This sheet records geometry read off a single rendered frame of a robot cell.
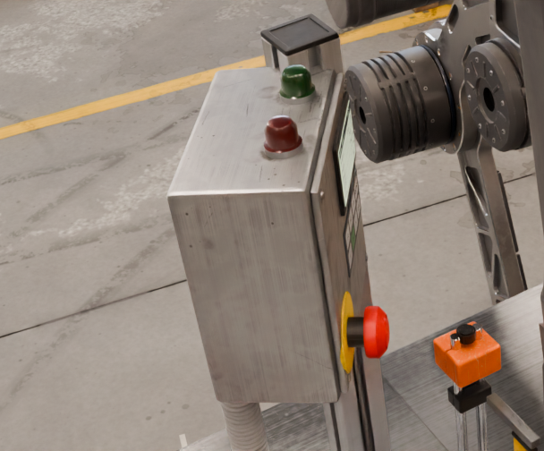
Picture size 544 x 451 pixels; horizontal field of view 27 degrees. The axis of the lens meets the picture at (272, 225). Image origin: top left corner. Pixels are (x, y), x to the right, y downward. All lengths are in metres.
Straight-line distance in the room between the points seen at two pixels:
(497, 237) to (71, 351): 1.36
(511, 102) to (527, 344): 0.34
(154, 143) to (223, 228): 3.02
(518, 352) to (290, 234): 0.83
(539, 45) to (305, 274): 0.21
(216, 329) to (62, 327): 2.28
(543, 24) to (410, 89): 1.16
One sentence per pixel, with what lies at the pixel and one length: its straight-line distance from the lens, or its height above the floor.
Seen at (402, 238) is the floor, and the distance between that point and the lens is 3.12.
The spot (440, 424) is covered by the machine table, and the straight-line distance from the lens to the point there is 1.44.
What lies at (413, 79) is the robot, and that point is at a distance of 1.89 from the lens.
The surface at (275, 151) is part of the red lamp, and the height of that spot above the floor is 1.48.
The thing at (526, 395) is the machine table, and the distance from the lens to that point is 1.47.
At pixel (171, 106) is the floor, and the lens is 3.95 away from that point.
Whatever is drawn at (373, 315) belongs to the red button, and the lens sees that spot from 0.80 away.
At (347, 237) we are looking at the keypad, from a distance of 0.82.
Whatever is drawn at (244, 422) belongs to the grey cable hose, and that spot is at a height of 1.21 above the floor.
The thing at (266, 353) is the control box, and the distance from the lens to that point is 0.80.
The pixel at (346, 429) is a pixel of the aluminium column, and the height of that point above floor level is 1.11.
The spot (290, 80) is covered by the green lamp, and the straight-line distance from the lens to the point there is 0.79.
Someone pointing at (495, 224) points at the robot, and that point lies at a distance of 1.99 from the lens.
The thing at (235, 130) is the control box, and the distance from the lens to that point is 0.78.
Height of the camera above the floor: 1.87
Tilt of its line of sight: 35 degrees down
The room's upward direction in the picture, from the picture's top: 10 degrees counter-clockwise
